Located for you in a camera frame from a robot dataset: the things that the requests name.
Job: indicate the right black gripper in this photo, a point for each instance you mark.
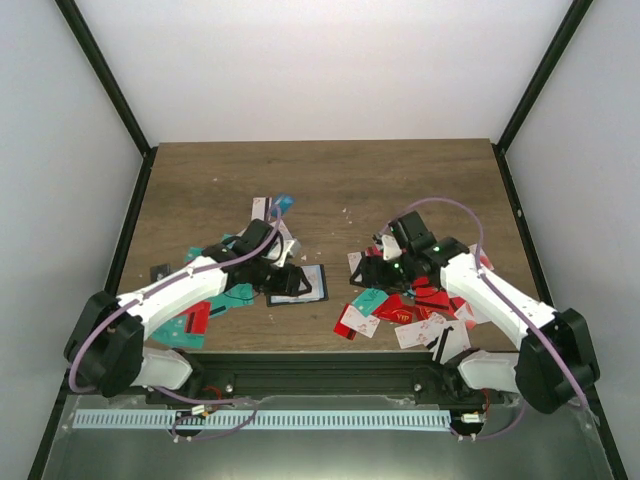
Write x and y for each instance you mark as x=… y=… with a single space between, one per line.
x=376 y=278

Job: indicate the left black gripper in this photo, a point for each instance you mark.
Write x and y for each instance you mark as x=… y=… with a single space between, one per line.
x=289 y=283

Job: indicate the black leather card holder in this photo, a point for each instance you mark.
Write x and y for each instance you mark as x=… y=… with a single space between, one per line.
x=312 y=288

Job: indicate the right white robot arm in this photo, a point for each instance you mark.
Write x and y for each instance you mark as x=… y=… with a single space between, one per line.
x=554 y=359

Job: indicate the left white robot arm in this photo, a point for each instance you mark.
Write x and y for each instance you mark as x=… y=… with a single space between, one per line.
x=106 y=351

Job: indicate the red VIP card gold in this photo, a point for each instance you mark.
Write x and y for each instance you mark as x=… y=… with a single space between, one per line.
x=400 y=310

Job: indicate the teal VIP card right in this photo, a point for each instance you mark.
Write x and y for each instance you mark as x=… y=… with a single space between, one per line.
x=369 y=301

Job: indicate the white floral card on red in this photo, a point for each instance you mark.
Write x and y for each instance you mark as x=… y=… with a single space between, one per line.
x=356 y=320

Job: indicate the white card magnetic stripe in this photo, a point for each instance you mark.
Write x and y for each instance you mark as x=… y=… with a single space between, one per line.
x=261 y=208

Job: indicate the red card front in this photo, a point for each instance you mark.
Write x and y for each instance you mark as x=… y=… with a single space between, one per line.
x=343 y=330

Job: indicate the blue card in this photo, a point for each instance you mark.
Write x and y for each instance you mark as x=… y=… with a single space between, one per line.
x=282 y=203

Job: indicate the red card black stripe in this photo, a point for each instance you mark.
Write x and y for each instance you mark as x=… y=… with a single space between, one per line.
x=195 y=319

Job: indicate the teal card front left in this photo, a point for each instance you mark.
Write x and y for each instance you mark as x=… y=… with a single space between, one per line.
x=173 y=335

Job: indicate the black membership card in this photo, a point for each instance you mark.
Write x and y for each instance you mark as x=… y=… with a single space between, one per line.
x=159 y=272

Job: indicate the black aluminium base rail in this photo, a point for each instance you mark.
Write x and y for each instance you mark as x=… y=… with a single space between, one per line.
x=326 y=373

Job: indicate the light blue slotted rail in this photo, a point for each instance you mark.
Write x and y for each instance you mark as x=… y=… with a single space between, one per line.
x=422 y=420

